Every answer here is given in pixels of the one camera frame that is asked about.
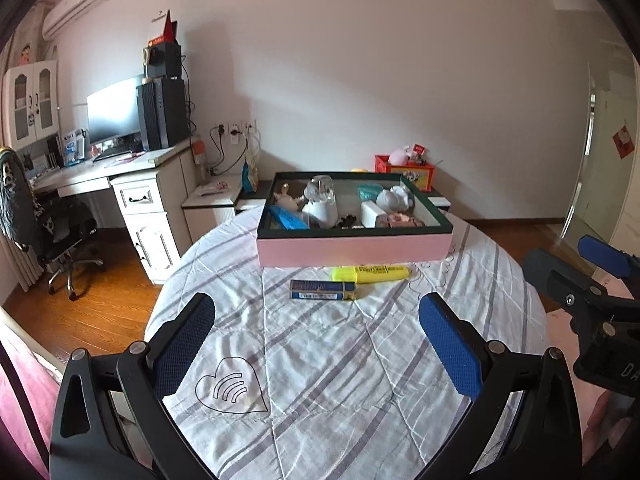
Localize red paper decoration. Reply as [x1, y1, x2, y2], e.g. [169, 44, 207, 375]
[612, 127, 636, 160]

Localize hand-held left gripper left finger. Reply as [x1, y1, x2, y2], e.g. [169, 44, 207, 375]
[49, 292, 221, 480]

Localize pink storage box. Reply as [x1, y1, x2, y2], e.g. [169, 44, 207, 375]
[256, 171, 454, 269]

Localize blue textured case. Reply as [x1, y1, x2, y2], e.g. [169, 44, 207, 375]
[270, 205, 312, 232]

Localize black computer tower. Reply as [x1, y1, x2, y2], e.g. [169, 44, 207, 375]
[136, 77, 192, 151]

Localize silver astronaut figure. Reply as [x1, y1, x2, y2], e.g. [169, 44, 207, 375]
[376, 185, 416, 216]

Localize baby doll figure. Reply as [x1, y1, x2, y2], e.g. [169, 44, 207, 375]
[272, 183, 307, 212]

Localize white glass door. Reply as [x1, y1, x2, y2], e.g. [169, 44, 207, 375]
[560, 55, 640, 261]

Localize white low cabinet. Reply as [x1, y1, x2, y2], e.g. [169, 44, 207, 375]
[181, 174, 268, 246]
[427, 187, 454, 212]

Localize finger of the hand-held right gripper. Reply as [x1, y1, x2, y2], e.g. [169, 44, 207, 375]
[577, 234, 640, 281]
[522, 247, 622, 329]

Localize black keyboard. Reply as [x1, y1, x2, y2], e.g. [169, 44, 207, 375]
[92, 135, 143, 155]

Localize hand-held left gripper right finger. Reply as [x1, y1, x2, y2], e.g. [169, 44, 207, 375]
[415, 292, 583, 480]

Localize white air conditioner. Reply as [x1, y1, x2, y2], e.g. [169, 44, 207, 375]
[41, 0, 115, 41]

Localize yellow highlighter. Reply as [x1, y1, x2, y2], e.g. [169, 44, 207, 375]
[331, 264, 412, 285]

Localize black power cable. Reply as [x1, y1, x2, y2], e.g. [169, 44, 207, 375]
[222, 130, 253, 171]
[208, 127, 226, 171]

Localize blue white box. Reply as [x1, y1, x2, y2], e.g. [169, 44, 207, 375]
[60, 130, 87, 166]

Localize light pink floral sheet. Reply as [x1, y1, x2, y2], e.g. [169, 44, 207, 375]
[542, 270, 640, 461]

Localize black office chair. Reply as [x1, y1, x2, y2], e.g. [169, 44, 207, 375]
[0, 146, 106, 301]

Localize red crate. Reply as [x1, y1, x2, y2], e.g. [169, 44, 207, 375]
[374, 154, 435, 192]

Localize red white desk calendar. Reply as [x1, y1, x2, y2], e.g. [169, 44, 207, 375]
[147, 9, 179, 46]

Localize clear glass perfume bottle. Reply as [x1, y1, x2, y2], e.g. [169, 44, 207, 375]
[311, 175, 335, 202]

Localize white plastic device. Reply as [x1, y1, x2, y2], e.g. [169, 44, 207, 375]
[360, 202, 387, 227]

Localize blue snack bag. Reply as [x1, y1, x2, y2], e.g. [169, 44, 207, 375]
[241, 135, 261, 193]

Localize white desk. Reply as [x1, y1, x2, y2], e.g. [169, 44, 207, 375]
[30, 137, 198, 283]

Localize computer monitor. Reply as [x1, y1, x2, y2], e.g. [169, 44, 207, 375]
[86, 75, 146, 146]

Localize striped white quilt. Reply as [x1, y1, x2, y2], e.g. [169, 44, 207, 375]
[144, 205, 551, 480]

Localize magenta blanket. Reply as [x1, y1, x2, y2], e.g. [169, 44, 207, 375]
[0, 310, 66, 480]

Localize black printed garment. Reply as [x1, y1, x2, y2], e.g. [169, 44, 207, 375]
[0, 147, 98, 261]

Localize white glass-door cabinet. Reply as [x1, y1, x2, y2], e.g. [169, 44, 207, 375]
[2, 59, 61, 151]

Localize black speaker box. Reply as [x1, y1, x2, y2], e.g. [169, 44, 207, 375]
[142, 42, 183, 81]

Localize white figurine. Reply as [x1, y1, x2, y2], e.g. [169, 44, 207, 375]
[303, 199, 339, 227]

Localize dark blue small box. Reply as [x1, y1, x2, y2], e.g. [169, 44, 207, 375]
[289, 280, 359, 302]

